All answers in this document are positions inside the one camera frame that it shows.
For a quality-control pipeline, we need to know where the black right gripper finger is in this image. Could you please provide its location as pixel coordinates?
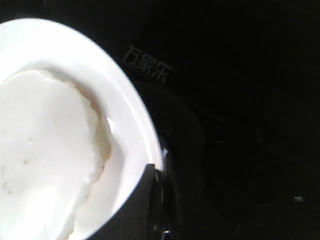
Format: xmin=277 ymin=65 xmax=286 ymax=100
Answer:
xmin=91 ymin=164 xmax=163 ymax=240

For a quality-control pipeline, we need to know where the fried egg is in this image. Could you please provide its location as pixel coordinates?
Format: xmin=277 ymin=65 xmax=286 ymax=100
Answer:
xmin=0 ymin=70 xmax=110 ymax=240

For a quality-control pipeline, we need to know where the black glass gas hob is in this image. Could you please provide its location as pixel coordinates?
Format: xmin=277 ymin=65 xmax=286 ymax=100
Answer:
xmin=0 ymin=0 xmax=320 ymax=240

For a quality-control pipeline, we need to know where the white round plate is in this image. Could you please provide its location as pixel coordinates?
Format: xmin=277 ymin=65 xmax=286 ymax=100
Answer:
xmin=0 ymin=18 xmax=164 ymax=240

